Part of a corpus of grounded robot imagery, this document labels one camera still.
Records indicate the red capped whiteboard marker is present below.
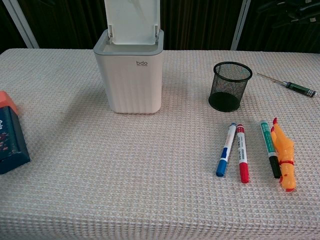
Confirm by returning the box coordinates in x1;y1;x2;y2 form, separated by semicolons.
236;123;250;184

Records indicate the green handled thin screwdriver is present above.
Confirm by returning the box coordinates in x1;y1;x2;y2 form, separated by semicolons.
256;72;318;99

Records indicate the beige waffle weave tablecloth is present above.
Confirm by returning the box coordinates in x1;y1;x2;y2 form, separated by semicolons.
0;48;320;240

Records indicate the white frame post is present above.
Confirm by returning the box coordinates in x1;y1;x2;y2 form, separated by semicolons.
4;0;40;49
230;0;252;51

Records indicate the orange utility knife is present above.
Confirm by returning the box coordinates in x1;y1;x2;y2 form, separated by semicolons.
270;117;297;193

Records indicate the white square box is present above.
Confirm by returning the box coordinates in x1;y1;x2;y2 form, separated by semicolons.
93;28;165;116

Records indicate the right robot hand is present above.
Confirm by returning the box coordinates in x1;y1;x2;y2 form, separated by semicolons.
257;0;320;29

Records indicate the dark blue box orange end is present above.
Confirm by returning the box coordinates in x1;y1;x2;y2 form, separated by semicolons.
0;90;31;175

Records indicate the green black whiteboard marker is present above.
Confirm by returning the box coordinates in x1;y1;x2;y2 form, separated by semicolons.
259;119;283;179

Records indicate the black mesh pen holder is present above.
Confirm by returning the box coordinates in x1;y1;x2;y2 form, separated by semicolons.
208;61;253;113

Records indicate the blue capped whiteboard marker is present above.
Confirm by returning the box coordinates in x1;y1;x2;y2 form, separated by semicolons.
215;122;238;178

